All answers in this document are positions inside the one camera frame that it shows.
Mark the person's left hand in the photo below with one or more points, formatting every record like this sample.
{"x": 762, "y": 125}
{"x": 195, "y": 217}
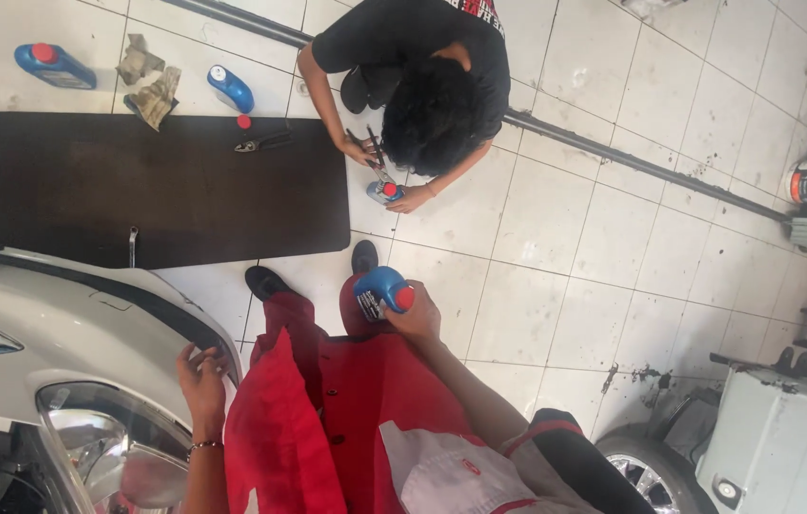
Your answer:
{"x": 202, "y": 400}

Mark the person's right hand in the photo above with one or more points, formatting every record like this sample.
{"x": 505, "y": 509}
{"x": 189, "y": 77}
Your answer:
{"x": 419, "y": 321}

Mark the person's right fingers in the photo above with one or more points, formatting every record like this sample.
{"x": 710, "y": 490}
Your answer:
{"x": 412, "y": 294}

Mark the person's left fingers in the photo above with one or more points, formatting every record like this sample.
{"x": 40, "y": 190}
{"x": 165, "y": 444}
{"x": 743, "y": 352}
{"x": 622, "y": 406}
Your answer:
{"x": 203, "y": 357}

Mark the blue oil bottle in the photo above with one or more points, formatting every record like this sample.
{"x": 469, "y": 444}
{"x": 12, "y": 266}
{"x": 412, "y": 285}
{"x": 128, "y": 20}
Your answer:
{"x": 233, "y": 89}
{"x": 378, "y": 289}

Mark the person's right black shoe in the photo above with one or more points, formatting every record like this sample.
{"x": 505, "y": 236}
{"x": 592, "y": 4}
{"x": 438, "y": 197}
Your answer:
{"x": 365, "y": 255}

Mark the person's black shoe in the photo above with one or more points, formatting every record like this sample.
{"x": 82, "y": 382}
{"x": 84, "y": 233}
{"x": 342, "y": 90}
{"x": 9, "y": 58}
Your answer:
{"x": 365, "y": 255}
{"x": 265, "y": 282}

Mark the person's left black shoe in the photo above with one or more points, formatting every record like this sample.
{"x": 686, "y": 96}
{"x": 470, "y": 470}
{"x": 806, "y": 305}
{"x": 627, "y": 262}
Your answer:
{"x": 265, "y": 282}

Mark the small blue bottle red cap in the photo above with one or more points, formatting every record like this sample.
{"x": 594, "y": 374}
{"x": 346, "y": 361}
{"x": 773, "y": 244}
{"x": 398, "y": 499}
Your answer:
{"x": 382, "y": 193}

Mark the person's red work coverall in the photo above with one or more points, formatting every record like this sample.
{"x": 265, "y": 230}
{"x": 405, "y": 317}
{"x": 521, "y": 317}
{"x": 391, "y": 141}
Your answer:
{"x": 367, "y": 400}

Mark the silver wrench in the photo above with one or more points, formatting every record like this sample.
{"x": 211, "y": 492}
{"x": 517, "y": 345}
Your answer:
{"x": 132, "y": 246}

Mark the white car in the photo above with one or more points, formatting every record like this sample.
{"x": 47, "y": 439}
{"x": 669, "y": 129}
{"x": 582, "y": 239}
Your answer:
{"x": 53, "y": 321}

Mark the dark brown floor mat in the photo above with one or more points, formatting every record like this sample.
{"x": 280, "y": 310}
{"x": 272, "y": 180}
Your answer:
{"x": 160, "y": 193}

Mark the tan stained rag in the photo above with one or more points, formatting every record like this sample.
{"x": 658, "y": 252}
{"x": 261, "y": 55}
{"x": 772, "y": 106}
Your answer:
{"x": 158, "y": 96}

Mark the uncapped blue oil bottle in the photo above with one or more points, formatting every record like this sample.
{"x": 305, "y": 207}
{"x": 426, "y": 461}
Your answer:
{"x": 233, "y": 89}

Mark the grey crumpled rag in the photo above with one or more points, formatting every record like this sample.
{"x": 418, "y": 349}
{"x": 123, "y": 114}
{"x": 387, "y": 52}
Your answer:
{"x": 137, "y": 61}

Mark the large blue bottle red cap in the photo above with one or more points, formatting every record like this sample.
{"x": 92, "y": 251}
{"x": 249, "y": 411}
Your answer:
{"x": 60, "y": 68}

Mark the white vehicle with chrome wheel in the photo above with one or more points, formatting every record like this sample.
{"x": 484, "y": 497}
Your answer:
{"x": 774, "y": 442}

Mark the grey metal floor rail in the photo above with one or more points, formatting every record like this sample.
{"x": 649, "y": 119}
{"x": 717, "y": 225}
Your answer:
{"x": 589, "y": 148}

